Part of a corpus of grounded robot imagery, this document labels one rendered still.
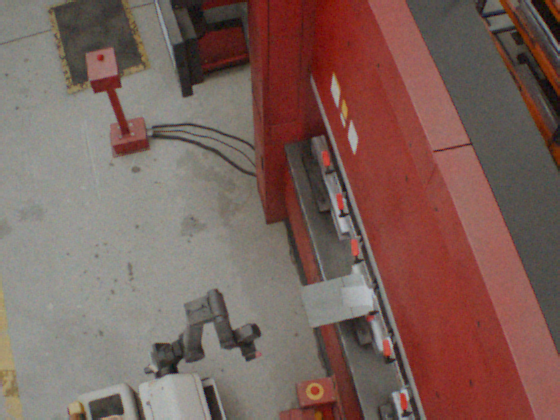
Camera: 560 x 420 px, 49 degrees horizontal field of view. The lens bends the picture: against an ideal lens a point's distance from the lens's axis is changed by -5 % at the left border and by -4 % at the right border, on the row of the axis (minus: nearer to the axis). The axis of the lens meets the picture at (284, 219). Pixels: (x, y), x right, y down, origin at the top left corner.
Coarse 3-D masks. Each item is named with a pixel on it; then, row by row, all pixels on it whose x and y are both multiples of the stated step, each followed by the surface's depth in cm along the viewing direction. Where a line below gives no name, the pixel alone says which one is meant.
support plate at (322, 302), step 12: (348, 276) 271; (360, 276) 271; (300, 288) 268; (312, 288) 268; (324, 288) 268; (336, 288) 269; (312, 300) 266; (324, 300) 266; (336, 300) 266; (312, 312) 264; (324, 312) 264; (336, 312) 264; (348, 312) 264; (360, 312) 264; (312, 324) 262; (324, 324) 262
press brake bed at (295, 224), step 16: (288, 176) 323; (288, 192) 337; (288, 208) 352; (288, 224) 386; (304, 224) 306; (304, 240) 318; (304, 256) 331; (304, 272) 373; (320, 272) 291; (320, 336) 357; (336, 336) 285; (336, 352) 295; (336, 368) 307; (336, 384) 345; (352, 384) 271; (352, 400) 280; (352, 416) 290
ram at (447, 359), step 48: (336, 0) 202; (336, 48) 216; (384, 96) 177; (336, 144) 250; (384, 144) 188; (384, 192) 199; (384, 240) 212; (432, 240) 165; (384, 288) 226; (432, 288) 173; (432, 336) 182; (432, 384) 192; (480, 384) 151
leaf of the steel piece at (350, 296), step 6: (342, 288) 268; (348, 288) 268; (354, 288) 268; (360, 288) 268; (342, 294) 267; (348, 294) 267; (354, 294) 267; (360, 294) 267; (342, 300) 265; (348, 300) 266; (354, 300) 266; (360, 300) 266; (342, 306) 265; (348, 306) 265
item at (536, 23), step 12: (528, 0) 374; (540, 0) 378; (528, 12) 366; (540, 12) 371; (528, 24) 369; (540, 24) 361; (552, 24) 366; (540, 36) 361; (552, 36) 362; (552, 48) 354; (552, 60) 357
